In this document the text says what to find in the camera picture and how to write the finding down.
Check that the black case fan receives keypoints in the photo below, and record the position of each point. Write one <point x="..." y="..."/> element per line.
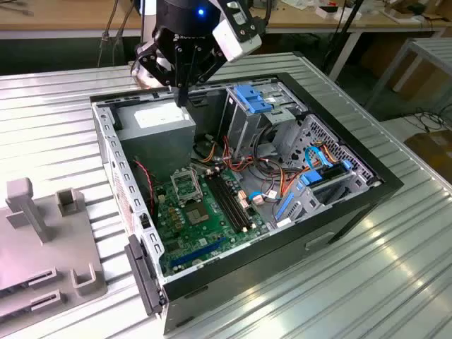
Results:
<point x="139" y="180"/>

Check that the grey parts rack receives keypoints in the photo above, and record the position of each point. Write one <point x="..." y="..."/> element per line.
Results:
<point x="53" y="240"/>

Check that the blue drive carrier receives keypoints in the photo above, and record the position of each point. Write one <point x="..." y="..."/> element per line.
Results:
<point x="252" y="99"/>

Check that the black open PC case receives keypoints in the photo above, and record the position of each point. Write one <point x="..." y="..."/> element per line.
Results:
<point x="247" y="268"/>

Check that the black RAM slot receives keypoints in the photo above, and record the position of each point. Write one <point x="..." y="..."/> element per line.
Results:
<point x="234" y="201"/>
<point x="225" y="204"/>

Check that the CPU socket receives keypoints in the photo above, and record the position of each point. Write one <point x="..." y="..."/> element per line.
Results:
<point x="196" y="214"/>

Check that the brown cardboard box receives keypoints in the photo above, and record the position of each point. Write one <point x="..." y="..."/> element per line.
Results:
<point x="420" y="77"/>
<point x="431" y="152"/>

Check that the black camera bracket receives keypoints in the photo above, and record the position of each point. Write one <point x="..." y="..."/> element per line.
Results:
<point x="256" y="26"/>

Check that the white flat box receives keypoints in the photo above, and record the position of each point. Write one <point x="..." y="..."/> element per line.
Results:
<point x="356" y="15"/>

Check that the blue expansion slot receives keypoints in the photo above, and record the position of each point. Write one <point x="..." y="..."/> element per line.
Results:
<point x="197" y="252"/>

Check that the black stand pole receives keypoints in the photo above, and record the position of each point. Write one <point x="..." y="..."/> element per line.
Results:
<point x="353" y="15"/>

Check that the grey disk bay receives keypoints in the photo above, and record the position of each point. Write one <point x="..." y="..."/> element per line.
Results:
<point x="307" y="208"/>

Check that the blue plastic latch strip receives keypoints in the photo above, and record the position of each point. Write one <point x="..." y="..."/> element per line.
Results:
<point x="284" y="206"/>

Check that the metal frame table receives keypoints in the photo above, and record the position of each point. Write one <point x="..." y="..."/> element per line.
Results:
<point x="434" y="46"/>

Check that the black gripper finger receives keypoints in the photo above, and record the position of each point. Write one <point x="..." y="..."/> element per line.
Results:
<point x="210" y="65"/>
<point x="152" y="56"/>

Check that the grey power supply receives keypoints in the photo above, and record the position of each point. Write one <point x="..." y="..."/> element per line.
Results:
<point x="155" y="148"/>

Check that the hard disk in blue carrier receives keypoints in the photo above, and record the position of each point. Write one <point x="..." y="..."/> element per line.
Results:
<point x="312" y="178"/>

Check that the green motherboard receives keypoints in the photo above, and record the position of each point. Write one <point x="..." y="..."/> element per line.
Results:
<point x="190" y="234"/>

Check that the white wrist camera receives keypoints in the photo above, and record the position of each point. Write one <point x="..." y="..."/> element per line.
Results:
<point x="233" y="42"/>

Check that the long wooden desk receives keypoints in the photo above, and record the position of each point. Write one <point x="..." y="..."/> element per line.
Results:
<point x="70" y="17"/>

